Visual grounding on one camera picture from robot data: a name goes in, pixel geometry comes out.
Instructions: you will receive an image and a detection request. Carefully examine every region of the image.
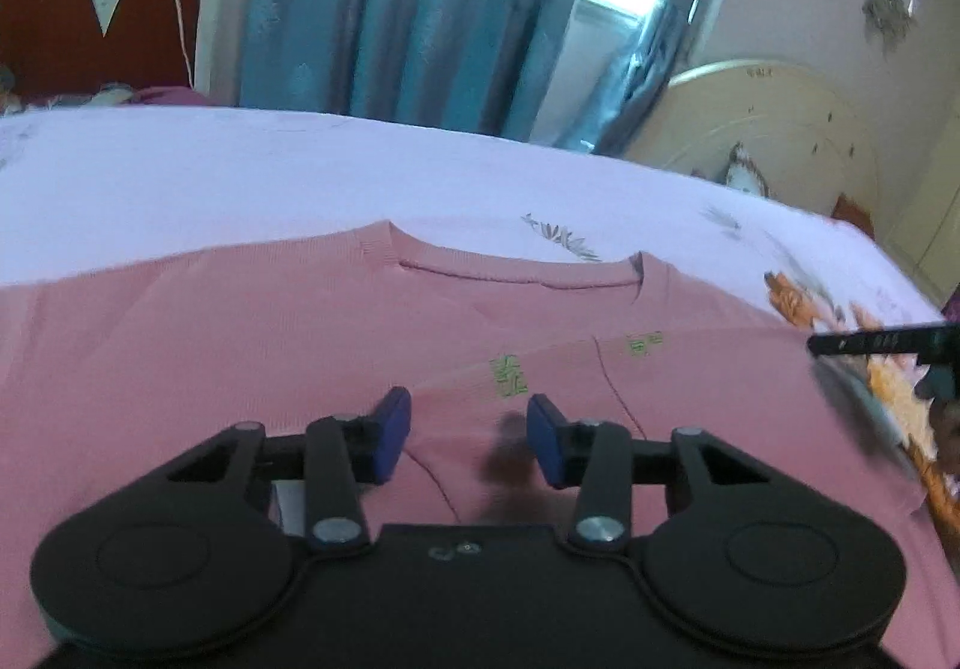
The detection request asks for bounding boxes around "pink knit sweater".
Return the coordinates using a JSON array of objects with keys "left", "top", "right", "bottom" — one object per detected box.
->
[{"left": 0, "top": 219, "right": 960, "bottom": 669}]

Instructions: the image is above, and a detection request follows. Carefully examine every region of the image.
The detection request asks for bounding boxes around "red headboard with white frame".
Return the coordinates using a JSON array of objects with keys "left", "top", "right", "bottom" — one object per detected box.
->
[{"left": 0, "top": 0, "right": 223, "bottom": 109}]

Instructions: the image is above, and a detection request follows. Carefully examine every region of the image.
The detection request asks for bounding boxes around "cream round headboard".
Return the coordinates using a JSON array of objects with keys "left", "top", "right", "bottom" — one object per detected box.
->
[{"left": 624, "top": 59, "right": 901, "bottom": 229}]

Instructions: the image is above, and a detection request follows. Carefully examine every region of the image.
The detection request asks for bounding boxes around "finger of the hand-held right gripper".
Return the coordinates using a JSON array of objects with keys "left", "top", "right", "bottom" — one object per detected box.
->
[{"left": 808, "top": 322, "right": 960, "bottom": 364}]

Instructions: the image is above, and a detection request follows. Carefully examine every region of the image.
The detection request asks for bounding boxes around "purple pillow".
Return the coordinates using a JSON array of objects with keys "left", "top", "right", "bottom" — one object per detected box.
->
[{"left": 90, "top": 84, "right": 214, "bottom": 110}]

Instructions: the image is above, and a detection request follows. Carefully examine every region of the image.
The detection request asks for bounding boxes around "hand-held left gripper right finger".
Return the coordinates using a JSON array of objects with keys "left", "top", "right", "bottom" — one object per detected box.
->
[{"left": 525, "top": 394, "right": 762, "bottom": 556}]

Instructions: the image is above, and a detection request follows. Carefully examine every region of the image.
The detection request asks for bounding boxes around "blue curtain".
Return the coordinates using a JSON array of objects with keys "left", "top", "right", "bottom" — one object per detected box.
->
[
  {"left": 592, "top": 0, "right": 777, "bottom": 158},
  {"left": 238, "top": 0, "right": 610, "bottom": 139}
]

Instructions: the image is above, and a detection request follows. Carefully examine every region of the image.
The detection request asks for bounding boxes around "grey wall decoration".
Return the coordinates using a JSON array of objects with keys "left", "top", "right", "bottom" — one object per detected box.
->
[{"left": 861, "top": 0, "right": 920, "bottom": 44}]

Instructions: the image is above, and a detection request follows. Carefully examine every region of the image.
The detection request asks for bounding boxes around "white cable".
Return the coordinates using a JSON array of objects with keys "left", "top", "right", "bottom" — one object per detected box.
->
[{"left": 169, "top": 0, "right": 202, "bottom": 91}]

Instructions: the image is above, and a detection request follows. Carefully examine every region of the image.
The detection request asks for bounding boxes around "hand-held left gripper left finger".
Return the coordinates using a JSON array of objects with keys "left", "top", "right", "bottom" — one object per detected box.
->
[{"left": 161, "top": 385, "right": 413, "bottom": 556}]

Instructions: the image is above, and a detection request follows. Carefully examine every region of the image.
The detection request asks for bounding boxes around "cream wardrobe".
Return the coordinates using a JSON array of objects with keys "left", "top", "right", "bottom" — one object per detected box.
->
[{"left": 883, "top": 106, "right": 960, "bottom": 307}]

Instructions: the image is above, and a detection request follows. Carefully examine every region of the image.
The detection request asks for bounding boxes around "floral bed sheet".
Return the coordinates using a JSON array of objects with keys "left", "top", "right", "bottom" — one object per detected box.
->
[{"left": 0, "top": 105, "right": 960, "bottom": 512}]

